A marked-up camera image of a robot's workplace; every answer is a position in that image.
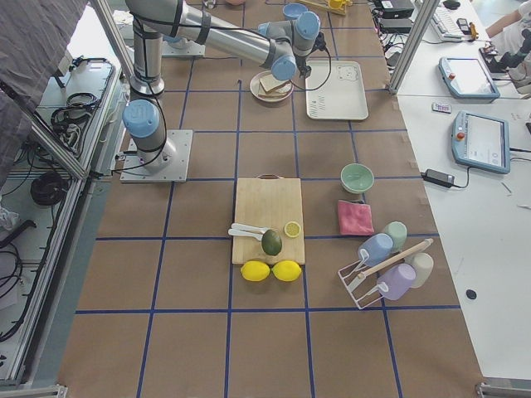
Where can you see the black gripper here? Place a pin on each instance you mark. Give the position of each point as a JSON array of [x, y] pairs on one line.
[[305, 71]]

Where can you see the bread slice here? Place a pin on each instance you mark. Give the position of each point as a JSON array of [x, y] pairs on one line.
[[276, 94], [268, 84]]

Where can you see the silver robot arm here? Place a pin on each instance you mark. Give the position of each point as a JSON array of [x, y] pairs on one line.
[[281, 47]]

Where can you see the bread slice on plate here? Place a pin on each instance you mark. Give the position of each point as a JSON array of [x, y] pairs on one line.
[[276, 94]]

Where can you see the cream round plate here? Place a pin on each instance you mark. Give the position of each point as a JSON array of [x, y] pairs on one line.
[[254, 86]]

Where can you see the white bear tray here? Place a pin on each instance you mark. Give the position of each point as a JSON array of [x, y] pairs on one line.
[[335, 91]]

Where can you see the blue bowl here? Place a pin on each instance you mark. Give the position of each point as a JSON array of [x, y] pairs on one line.
[[292, 11]]

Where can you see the wooden dish rack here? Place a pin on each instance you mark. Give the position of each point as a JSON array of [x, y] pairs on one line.
[[323, 5]]

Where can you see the yellow cup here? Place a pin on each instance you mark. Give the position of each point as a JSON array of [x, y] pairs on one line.
[[336, 4]]

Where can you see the green bowl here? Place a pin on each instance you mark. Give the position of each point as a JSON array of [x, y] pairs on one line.
[[356, 178]]

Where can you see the wooden cutting board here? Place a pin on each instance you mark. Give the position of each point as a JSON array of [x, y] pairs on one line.
[[269, 203]]

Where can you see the pink cloth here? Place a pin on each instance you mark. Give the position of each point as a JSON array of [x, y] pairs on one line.
[[355, 218]]

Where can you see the lemon slice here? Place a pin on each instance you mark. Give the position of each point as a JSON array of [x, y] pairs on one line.
[[292, 229]]

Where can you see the far teach pendant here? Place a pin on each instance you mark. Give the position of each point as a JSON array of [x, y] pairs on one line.
[[467, 78]]

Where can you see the teach pendant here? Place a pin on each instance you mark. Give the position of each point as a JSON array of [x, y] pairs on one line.
[[467, 78], [481, 141]]

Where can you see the avocado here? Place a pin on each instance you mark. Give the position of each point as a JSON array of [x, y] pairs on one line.
[[271, 243]]

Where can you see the black power adapter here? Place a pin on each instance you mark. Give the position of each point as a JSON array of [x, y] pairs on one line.
[[441, 179]]

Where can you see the green hanging mug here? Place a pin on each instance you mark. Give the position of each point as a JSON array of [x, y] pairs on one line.
[[397, 231]]

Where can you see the near teach pendant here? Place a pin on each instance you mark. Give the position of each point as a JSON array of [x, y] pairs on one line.
[[481, 141]]

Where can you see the blue hanging mug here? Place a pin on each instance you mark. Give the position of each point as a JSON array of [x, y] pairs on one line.
[[375, 249]]

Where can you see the right whole lemon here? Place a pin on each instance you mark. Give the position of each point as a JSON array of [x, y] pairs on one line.
[[287, 270]]

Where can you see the whole lemon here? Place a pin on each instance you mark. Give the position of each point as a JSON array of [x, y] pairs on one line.
[[287, 270], [255, 271]]

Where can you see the left whole lemon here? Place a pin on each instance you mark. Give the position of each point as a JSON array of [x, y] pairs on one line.
[[255, 271]]

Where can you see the white hanging mug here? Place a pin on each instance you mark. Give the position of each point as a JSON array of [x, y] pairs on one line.
[[423, 264]]

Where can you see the purple hanging mug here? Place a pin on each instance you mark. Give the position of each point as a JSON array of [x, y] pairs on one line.
[[396, 281]]

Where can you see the aluminium frame post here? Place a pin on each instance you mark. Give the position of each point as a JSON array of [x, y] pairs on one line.
[[419, 27]]

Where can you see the white wire cup rack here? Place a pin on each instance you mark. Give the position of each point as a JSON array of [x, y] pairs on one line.
[[360, 281]]

